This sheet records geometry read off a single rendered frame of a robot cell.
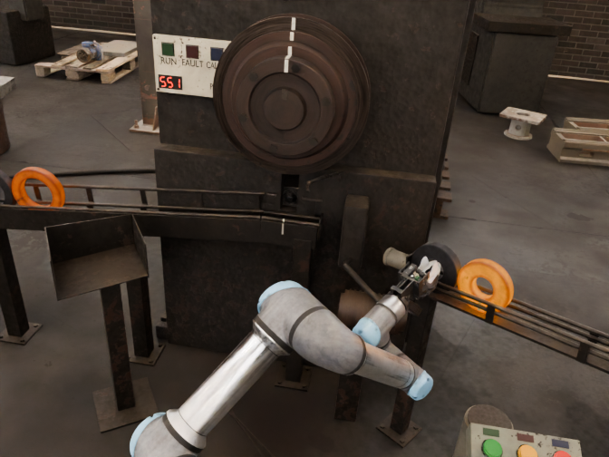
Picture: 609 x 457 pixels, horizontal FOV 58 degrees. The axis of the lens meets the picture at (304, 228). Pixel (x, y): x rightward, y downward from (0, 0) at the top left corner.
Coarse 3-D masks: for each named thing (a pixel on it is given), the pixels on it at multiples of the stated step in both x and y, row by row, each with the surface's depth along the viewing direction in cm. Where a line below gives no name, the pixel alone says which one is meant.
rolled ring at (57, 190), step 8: (32, 168) 192; (40, 168) 193; (16, 176) 193; (24, 176) 192; (32, 176) 192; (40, 176) 191; (48, 176) 192; (16, 184) 195; (48, 184) 193; (56, 184) 193; (16, 192) 196; (24, 192) 199; (56, 192) 194; (16, 200) 198; (24, 200) 198; (32, 200) 200; (56, 200) 195
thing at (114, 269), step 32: (64, 224) 169; (96, 224) 174; (128, 224) 179; (64, 256) 174; (96, 256) 177; (128, 256) 177; (64, 288) 163; (96, 288) 162; (128, 352) 187; (128, 384) 193; (128, 416) 195
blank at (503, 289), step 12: (468, 264) 154; (480, 264) 151; (492, 264) 150; (468, 276) 155; (480, 276) 152; (492, 276) 149; (504, 276) 148; (468, 288) 156; (504, 288) 148; (492, 300) 152; (504, 300) 149
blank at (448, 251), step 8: (424, 248) 163; (432, 248) 161; (440, 248) 159; (448, 248) 159; (416, 256) 166; (424, 256) 164; (432, 256) 161; (440, 256) 159; (448, 256) 158; (456, 256) 159; (416, 264) 167; (440, 264) 160; (448, 264) 158; (456, 264) 158; (448, 272) 159; (456, 272) 158; (440, 280) 162; (448, 280) 160; (456, 280) 158
